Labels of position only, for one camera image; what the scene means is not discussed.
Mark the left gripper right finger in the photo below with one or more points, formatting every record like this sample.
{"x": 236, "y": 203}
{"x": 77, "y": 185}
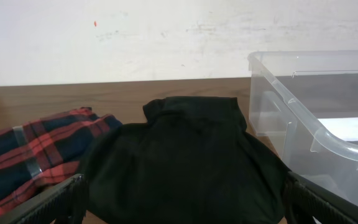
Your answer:
{"x": 306, "y": 202}

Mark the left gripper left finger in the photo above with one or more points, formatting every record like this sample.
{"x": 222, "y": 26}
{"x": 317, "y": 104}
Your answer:
{"x": 65, "y": 202}

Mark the clear plastic storage bin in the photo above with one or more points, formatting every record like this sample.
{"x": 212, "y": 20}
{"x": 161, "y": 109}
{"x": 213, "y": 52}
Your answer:
{"x": 289, "y": 93}

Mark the red plaid folded cloth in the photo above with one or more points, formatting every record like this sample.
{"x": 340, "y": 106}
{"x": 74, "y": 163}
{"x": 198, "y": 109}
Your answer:
{"x": 45, "y": 152}

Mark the white label in bin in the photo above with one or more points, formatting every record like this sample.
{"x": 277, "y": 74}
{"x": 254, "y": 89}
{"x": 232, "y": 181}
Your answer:
{"x": 343, "y": 128}

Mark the large black folded garment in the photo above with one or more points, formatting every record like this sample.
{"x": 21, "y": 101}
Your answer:
{"x": 192, "y": 161}

